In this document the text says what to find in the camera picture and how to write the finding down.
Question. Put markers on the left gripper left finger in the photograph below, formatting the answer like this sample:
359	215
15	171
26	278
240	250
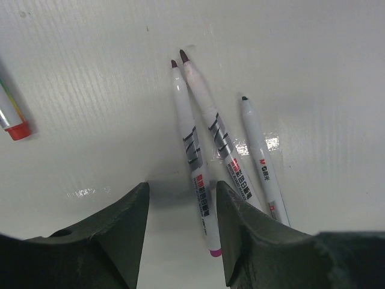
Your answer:
101	251

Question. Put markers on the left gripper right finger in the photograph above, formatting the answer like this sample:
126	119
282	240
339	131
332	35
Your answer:
259	252

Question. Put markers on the purple-end white marker pen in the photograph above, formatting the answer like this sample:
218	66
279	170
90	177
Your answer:
196	163

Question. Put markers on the red-end marker pen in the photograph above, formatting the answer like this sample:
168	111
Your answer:
12	119
219	132

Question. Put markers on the green-end white marker pen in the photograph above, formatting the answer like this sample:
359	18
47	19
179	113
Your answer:
258	148

